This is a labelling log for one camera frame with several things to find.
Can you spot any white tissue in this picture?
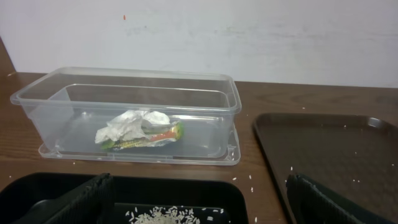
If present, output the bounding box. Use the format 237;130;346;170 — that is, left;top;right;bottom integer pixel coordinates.
95;110;170;144

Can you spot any brown serving tray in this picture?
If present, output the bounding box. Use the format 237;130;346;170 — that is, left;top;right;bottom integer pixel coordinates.
253;113;397;223

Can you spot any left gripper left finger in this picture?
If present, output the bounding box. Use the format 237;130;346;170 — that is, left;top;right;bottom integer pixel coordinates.
12;174;114;224

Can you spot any black plastic tray bin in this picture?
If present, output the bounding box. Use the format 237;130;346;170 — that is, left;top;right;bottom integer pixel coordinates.
1;173;248;224

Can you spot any clear plastic bin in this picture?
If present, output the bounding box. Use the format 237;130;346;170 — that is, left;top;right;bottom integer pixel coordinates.
10;67;242;166

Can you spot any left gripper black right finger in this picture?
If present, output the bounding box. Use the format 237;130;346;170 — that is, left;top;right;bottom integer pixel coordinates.
285;174;393;224

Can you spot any white rice pile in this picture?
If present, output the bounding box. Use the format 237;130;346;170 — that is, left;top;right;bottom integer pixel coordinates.
124;205;231;224

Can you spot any yellow green snack wrapper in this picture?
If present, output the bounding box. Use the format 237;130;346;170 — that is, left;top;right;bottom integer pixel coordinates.
100;121;184;152

